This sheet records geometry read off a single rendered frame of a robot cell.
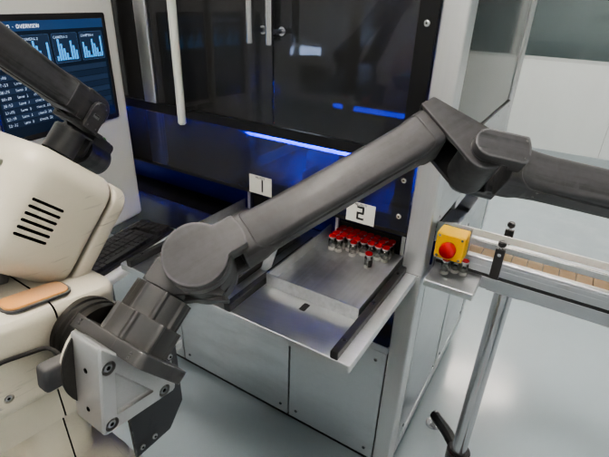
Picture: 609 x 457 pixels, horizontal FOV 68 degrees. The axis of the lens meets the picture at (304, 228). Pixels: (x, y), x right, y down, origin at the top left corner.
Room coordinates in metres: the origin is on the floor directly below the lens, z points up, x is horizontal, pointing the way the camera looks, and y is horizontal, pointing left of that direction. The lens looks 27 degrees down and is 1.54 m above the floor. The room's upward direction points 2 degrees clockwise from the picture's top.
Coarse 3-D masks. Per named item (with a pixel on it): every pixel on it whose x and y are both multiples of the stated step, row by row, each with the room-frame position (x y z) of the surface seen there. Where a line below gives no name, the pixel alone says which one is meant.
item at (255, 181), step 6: (252, 174) 1.31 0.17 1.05; (252, 180) 1.31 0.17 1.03; (258, 180) 1.30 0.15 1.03; (264, 180) 1.29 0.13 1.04; (270, 180) 1.27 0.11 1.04; (252, 186) 1.31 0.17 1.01; (258, 186) 1.30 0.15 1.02; (264, 186) 1.29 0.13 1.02; (270, 186) 1.27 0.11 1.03; (258, 192) 1.30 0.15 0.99; (264, 192) 1.29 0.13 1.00; (270, 192) 1.27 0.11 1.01
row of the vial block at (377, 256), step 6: (336, 234) 1.17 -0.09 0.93; (342, 234) 1.17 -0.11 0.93; (348, 240) 1.15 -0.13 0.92; (360, 240) 1.14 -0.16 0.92; (366, 240) 1.13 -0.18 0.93; (348, 246) 1.15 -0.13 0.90; (360, 246) 1.13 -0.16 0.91; (366, 246) 1.13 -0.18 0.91; (372, 246) 1.11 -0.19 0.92; (378, 246) 1.10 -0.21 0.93; (384, 246) 1.11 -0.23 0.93; (360, 252) 1.13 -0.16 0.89; (372, 252) 1.11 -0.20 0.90; (378, 252) 1.10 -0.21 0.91; (384, 252) 1.09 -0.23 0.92; (378, 258) 1.10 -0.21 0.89; (384, 258) 1.09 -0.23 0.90
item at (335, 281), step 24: (312, 240) 1.15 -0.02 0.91; (288, 264) 1.05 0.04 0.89; (312, 264) 1.07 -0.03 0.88; (336, 264) 1.07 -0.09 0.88; (360, 264) 1.08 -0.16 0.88; (384, 264) 1.08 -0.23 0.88; (288, 288) 0.93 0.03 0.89; (312, 288) 0.95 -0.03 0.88; (336, 288) 0.96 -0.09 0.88; (360, 288) 0.96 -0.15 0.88; (336, 312) 0.86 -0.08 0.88; (360, 312) 0.84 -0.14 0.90
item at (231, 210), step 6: (234, 204) 1.38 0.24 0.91; (240, 204) 1.41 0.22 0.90; (222, 210) 1.33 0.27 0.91; (228, 210) 1.35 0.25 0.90; (234, 210) 1.38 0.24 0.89; (240, 210) 1.40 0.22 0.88; (210, 216) 1.28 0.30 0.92; (216, 216) 1.30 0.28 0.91; (222, 216) 1.33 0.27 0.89; (204, 222) 1.25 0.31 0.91; (210, 222) 1.28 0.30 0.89; (216, 222) 1.30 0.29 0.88
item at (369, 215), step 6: (354, 204) 1.13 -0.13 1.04; (360, 204) 1.12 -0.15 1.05; (348, 210) 1.14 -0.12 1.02; (354, 210) 1.13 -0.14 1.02; (360, 210) 1.12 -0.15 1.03; (366, 210) 1.11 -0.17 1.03; (372, 210) 1.10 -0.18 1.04; (348, 216) 1.14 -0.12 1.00; (354, 216) 1.13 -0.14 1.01; (360, 216) 1.12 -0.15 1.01; (366, 216) 1.11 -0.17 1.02; (372, 216) 1.10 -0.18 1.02; (360, 222) 1.12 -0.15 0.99; (366, 222) 1.11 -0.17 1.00; (372, 222) 1.10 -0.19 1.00
